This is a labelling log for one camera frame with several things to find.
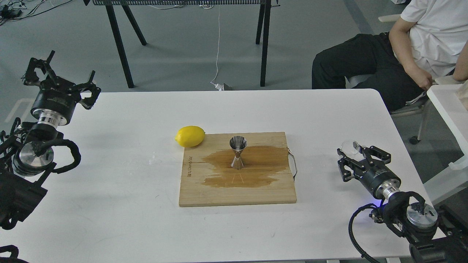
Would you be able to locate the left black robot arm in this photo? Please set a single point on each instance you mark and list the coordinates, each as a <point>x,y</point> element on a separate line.
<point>31,151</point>

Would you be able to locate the small clear glass cup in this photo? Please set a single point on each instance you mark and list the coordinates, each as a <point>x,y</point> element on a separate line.
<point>351,148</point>

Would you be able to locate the yellow lemon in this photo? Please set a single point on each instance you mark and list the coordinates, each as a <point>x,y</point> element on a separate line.
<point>190,136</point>

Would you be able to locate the seated person white shirt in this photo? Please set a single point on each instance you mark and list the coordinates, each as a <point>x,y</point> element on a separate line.
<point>428,41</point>

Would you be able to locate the office chair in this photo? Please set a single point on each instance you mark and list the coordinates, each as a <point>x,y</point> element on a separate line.
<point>421,106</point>

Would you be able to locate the steel double jigger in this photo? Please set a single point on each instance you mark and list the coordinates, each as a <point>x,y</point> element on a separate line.
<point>238,144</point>

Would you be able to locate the wooden cutting board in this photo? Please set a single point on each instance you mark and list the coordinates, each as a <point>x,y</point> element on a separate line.
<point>208,179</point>

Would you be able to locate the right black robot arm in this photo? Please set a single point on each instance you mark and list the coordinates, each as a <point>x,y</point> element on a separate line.
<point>434,235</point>

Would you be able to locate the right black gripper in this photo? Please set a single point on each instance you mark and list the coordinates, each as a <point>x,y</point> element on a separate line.
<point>373,174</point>

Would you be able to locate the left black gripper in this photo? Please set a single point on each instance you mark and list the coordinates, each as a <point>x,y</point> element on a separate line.
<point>53,99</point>

